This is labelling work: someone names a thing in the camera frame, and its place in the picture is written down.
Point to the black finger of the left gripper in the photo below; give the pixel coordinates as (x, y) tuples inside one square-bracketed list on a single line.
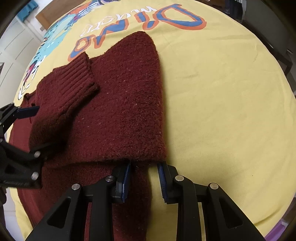
[(20, 169), (10, 113)]

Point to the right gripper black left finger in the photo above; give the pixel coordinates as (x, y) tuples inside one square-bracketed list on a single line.
[(85, 212)]

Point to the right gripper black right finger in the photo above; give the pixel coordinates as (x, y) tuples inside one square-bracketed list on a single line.
[(204, 211)]

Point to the dark red knit sweater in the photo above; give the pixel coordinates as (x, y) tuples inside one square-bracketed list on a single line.
[(96, 113)]

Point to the white wardrobe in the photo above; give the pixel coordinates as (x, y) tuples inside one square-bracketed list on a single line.
[(18, 46)]

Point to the teal hanging cloth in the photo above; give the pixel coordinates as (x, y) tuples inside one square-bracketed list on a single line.
[(27, 10)]

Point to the wooden headboard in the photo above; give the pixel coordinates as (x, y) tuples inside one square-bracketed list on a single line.
[(59, 10)]

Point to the yellow dinosaur print bedspread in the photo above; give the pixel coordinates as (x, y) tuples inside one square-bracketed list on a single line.
[(228, 109)]

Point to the grey chair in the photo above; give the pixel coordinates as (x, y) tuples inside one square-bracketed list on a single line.
[(266, 20)]

